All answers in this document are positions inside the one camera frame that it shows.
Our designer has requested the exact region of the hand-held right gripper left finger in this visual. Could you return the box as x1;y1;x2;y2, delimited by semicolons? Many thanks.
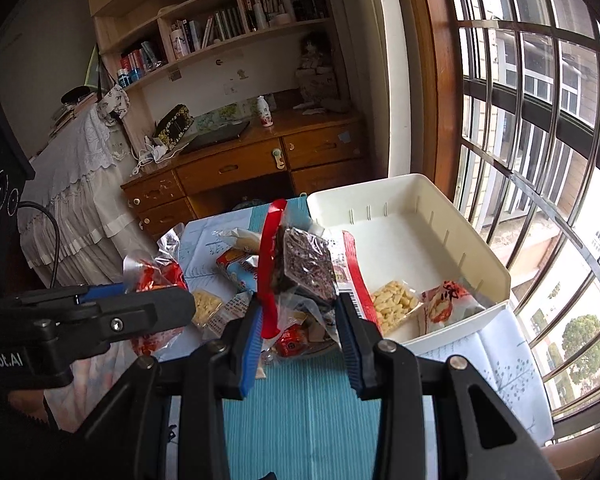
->
72;301;266;480

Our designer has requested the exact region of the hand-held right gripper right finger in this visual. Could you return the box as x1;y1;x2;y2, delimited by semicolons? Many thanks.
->
334;294;561;480

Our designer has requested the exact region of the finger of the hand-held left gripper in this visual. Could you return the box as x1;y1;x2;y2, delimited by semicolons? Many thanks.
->
35;287;197;361
0;282;131;313

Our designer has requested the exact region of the clear red snack packet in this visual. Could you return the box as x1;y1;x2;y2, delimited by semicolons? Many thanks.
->
122;225;191;356

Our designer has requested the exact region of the blue red biscuit packet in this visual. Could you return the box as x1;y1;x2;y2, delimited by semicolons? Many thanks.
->
215;247;261;293

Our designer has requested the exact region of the dark brownie snack packet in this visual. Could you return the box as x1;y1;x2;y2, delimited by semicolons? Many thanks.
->
257;199;341;341

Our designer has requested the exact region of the white plastic bin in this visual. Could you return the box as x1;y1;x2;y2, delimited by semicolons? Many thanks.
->
306;174;512;356

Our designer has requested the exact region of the small red snack packet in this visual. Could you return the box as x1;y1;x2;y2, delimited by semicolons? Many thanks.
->
275;322;311;358

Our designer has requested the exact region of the clear printed snack packet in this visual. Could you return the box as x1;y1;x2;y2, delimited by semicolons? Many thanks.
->
205;290;253;341

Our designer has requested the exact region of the yellow cracker snack packet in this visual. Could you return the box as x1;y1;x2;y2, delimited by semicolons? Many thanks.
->
190;287;226;331

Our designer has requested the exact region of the clear peanut snack packet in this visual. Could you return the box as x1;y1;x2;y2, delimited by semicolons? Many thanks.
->
370;280;423;333

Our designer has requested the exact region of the pink floral blanket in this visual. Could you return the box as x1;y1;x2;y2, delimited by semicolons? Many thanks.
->
45;345;141;431

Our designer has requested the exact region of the red white snack packet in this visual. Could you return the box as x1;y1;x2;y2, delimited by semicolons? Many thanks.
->
420;280;486;336

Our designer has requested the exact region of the cream snack packet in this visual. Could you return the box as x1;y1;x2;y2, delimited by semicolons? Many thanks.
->
220;227;263;253

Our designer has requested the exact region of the white lace cover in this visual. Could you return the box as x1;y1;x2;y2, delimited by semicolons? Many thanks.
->
17;105;146;286

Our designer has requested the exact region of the black speaker box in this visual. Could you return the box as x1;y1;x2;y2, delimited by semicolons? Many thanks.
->
0;102;36;221

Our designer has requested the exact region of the floral pencil case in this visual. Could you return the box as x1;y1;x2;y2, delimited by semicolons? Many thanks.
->
152;104;195;150

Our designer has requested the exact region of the wooden desk with drawers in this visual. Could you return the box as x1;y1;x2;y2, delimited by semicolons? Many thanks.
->
121;110;368;241

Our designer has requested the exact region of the floral cloth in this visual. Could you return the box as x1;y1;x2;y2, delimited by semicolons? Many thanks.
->
97;85;131;126

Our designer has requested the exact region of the black laptop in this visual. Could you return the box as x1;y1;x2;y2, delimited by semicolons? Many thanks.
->
180;120;251;153

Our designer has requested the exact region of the white bottle with red label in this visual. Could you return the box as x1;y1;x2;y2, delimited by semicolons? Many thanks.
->
256;95;276;128

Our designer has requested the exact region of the dark-haired doll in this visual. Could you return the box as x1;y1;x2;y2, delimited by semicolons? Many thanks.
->
292;30;351;113

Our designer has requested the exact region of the metal window grille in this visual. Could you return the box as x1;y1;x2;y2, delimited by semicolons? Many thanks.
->
445;0;600;426

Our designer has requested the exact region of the row of dark books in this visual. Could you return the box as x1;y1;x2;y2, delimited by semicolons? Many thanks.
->
242;0;328;31

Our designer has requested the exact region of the black cable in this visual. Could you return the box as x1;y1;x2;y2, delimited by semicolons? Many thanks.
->
17;201;62;288

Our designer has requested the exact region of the white charger cable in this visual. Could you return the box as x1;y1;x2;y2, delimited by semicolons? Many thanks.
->
130;142;181;176

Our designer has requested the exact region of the wooden window frame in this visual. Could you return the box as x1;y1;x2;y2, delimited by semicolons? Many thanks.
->
405;0;461;186

